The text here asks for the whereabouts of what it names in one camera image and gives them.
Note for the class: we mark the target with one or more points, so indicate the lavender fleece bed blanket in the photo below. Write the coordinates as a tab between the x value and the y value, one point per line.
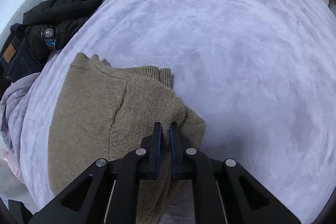
261	73

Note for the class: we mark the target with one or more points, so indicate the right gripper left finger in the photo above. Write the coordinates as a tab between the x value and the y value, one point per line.
107	191

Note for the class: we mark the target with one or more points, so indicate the dark blue denim jeans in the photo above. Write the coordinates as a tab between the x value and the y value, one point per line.
16	60

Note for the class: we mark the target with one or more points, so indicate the pink plastic bag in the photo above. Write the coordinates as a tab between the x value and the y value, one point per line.
10	159

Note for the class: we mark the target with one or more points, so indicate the olive brown knit sweater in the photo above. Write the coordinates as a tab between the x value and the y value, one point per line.
105	112

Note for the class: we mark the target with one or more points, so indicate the black jacket with patch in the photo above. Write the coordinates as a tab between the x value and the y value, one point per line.
50	25

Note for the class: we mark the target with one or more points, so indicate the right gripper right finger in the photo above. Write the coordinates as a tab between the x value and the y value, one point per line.
223	191

